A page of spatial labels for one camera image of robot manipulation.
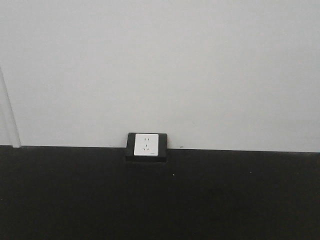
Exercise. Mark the black white power socket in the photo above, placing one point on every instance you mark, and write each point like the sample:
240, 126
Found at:
146, 147

